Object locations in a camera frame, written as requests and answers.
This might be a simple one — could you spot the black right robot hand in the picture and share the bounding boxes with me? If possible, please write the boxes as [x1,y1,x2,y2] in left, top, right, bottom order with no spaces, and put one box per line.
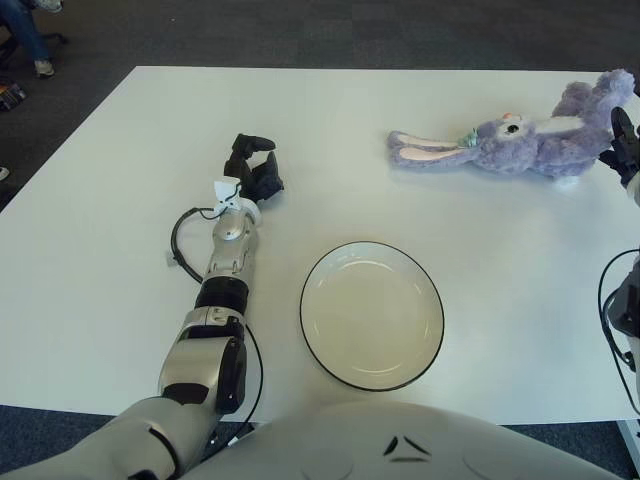
[599,105,640,189]

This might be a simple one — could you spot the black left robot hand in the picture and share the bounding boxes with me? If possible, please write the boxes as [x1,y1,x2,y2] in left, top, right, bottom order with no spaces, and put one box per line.
[223,132,286,204]

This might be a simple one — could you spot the purple plush bunny doll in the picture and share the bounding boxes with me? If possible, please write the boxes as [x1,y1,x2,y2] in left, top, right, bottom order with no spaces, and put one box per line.
[385,68,636,189]

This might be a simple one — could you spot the white plate with black rim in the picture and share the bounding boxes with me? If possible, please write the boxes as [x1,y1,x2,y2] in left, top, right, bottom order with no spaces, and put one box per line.
[299,241,446,392]

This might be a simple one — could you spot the dark printed box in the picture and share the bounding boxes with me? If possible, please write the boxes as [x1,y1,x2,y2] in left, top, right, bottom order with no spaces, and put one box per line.
[0,82,27,111]

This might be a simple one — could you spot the person leg in jeans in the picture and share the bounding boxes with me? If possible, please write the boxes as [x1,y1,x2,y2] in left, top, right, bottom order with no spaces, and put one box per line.
[0,0,51,64]

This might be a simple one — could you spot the silver robot torso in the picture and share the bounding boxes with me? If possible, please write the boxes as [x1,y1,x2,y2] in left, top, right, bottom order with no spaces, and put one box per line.
[177,398,636,480]

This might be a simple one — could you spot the white table leg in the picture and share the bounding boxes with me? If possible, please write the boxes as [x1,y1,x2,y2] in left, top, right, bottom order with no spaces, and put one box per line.
[615,418,640,480]

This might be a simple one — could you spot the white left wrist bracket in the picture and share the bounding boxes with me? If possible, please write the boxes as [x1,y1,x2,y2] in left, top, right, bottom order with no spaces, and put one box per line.
[213,177,242,214]

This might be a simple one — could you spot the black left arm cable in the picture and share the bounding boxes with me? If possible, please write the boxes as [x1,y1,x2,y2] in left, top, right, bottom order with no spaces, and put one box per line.
[170,205,265,449]

